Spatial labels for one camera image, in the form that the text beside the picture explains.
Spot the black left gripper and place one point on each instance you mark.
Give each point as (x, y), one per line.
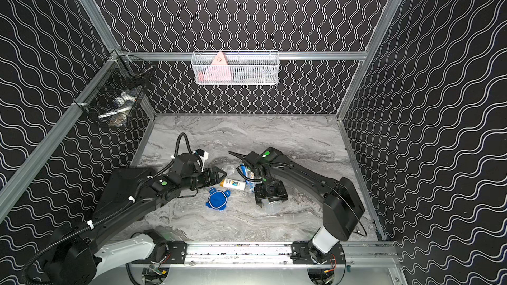
(208, 176)

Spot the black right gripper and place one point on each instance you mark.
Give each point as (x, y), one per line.
(278, 195)

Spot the blue container lid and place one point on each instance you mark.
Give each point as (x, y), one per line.
(218, 199)

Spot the clear plastic toiletry container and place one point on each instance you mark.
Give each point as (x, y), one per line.
(272, 208)

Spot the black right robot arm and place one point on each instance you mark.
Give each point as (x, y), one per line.
(341, 205)

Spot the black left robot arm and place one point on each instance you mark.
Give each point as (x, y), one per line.
(71, 257)

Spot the pink triangular item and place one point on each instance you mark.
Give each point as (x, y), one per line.
(218, 71)

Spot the items in black basket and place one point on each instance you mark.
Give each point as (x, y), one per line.
(117, 116)

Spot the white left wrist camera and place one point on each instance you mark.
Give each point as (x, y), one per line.
(202, 157)

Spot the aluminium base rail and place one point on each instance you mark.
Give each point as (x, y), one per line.
(277, 254)

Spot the white wire mesh basket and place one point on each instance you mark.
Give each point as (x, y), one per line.
(248, 67)

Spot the black wire mesh basket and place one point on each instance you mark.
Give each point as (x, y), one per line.
(128, 73)

